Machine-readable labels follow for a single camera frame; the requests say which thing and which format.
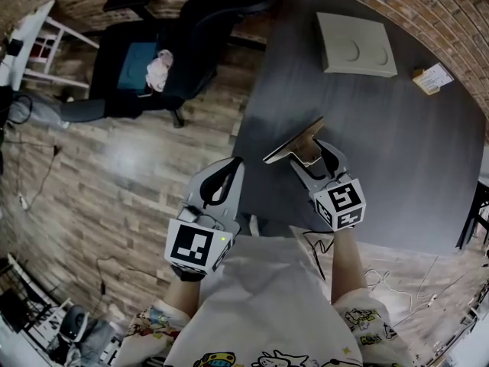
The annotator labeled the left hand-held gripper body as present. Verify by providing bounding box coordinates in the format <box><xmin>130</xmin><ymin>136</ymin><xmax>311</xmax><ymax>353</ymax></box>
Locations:
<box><xmin>164</xmin><ymin>200</ymin><xmax>241</xmax><ymax>283</ymax></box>

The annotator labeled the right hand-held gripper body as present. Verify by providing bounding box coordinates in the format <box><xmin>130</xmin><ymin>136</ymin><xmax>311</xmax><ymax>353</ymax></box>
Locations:
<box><xmin>305</xmin><ymin>168</ymin><xmax>368</xmax><ymax>232</ymax></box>

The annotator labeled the person's right forearm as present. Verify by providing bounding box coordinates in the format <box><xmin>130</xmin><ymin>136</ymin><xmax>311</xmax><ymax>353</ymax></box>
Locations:
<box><xmin>329</xmin><ymin>227</ymin><xmax>371</xmax><ymax>306</ymax></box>

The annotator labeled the person's left forearm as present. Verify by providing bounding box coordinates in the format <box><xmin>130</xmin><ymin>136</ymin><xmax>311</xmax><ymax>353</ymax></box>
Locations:
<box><xmin>165</xmin><ymin>278</ymin><xmax>202</xmax><ymax>315</ymax></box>

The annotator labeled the white cartoon print shirt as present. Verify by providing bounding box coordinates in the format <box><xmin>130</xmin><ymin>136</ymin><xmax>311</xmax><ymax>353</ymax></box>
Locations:
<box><xmin>121</xmin><ymin>223</ymin><xmax>416</xmax><ymax>367</ymax></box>

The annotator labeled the flat grey-white box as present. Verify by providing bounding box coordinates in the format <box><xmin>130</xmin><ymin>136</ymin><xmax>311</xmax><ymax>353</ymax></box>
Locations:
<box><xmin>315</xmin><ymin>11</ymin><xmax>399</xmax><ymax>78</ymax></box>

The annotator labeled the small labelled cardboard box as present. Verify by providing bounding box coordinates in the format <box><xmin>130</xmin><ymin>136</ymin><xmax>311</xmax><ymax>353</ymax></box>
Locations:
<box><xmin>411</xmin><ymin>62</ymin><xmax>456</xmax><ymax>96</ymax></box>

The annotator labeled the black office chair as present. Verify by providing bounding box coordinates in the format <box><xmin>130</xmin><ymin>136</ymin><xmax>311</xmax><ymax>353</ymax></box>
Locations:
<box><xmin>59</xmin><ymin>0</ymin><xmax>290</xmax><ymax>129</ymax></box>

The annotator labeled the teal seat cushion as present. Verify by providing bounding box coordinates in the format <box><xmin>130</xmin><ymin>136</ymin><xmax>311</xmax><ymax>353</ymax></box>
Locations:
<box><xmin>115</xmin><ymin>41</ymin><xmax>160</xmax><ymax>93</ymax></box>

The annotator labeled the white shelf rack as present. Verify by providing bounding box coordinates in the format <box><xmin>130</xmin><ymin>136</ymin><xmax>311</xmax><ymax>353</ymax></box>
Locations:
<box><xmin>6</xmin><ymin>0</ymin><xmax>101</xmax><ymax>91</ymax></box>

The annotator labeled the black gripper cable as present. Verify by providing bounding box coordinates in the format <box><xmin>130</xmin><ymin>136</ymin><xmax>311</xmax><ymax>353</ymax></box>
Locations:
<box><xmin>302</xmin><ymin>229</ymin><xmax>338</xmax><ymax>282</ymax></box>

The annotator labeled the short black cable with plug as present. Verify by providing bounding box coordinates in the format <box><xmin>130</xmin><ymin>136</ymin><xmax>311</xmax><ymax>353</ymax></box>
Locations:
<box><xmin>94</xmin><ymin>255</ymin><xmax>129</xmax><ymax>296</ymax></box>

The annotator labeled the white floor cable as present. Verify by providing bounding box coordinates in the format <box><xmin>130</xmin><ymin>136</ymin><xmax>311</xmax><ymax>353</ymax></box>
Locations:
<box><xmin>363</xmin><ymin>256</ymin><xmax>440</xmax><ymax>326</ymax></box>

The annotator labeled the black stool frame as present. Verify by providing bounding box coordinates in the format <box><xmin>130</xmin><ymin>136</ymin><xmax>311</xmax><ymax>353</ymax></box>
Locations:
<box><xmin>455</xmin><ymin>177</ymin><xmax>489</xmax><ymax>251</ymax></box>

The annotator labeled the black floor cable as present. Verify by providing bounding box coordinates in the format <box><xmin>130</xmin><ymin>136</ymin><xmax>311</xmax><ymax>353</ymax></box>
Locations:
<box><xmin>14</xmin><ymin>143</ymin><xmax>64</xmax><ymax>213</ymax></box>

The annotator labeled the black wire rack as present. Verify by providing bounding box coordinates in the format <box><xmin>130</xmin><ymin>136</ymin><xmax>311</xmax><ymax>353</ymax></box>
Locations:
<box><xmin>0</xmin><ymin>253</ymin><xmax>74</xmax><ymax>346</ymax></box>

